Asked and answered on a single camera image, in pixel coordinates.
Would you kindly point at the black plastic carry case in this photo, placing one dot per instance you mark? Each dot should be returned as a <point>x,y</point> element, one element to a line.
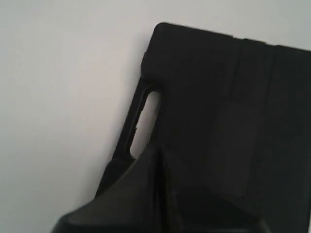
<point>235,111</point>

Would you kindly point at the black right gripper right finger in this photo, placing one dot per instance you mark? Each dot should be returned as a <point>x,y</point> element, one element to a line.
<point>188,205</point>

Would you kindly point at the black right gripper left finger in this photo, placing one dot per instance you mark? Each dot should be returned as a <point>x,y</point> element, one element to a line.
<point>130,205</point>

